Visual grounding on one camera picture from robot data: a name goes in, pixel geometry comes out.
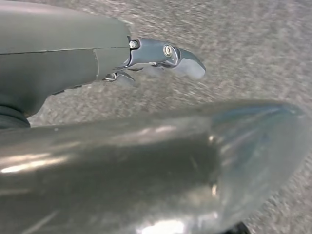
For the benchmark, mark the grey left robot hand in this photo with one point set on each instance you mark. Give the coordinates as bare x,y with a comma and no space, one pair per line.
60,48

